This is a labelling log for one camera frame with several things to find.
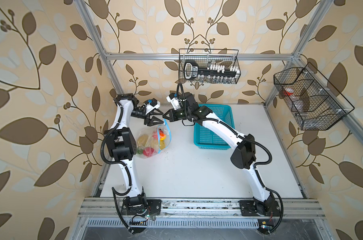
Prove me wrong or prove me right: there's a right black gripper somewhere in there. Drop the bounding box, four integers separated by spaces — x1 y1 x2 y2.
163 108 191 123

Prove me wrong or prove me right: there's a right black wire basket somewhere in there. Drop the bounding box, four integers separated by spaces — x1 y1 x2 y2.
273 62 355 131

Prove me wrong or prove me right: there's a back black wire basket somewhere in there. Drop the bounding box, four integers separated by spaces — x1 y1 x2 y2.
178 48 241 85

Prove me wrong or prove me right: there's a clear zip top bag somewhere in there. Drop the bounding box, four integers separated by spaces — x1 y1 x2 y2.
136 120 172 159

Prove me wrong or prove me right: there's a red capped bottle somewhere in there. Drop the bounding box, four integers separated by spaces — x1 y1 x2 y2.
282 88 299 102

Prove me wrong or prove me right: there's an aluminium front rail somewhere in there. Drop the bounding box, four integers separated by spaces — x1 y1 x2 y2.
78 198 326 220

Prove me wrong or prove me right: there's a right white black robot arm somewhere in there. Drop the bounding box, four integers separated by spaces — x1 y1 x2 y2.
163 92 283 215

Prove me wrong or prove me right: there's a black handled tool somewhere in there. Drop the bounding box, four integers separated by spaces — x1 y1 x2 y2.
181 61 241 81

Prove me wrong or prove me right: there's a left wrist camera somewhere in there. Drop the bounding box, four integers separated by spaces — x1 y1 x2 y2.
145 99 161 113

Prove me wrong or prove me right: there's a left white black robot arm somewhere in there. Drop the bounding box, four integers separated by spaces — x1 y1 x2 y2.
100 93 163 209

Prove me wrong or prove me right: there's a teal plastic basket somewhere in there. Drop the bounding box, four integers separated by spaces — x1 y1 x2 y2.
193 104 235 150

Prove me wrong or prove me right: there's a black wire basket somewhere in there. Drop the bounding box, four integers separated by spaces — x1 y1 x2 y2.
178 48 241 85
273 62 355 131

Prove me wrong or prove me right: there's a red yellow mango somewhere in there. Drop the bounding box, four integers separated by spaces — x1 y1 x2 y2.
156 129 167 141

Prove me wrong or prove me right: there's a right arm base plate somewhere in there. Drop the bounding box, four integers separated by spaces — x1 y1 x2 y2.
238 199 282 218

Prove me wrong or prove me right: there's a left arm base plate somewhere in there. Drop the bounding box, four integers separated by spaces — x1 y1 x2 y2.
122 197 162 216

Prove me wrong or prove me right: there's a red tomato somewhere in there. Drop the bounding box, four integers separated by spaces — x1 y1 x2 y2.
143 147 156 158

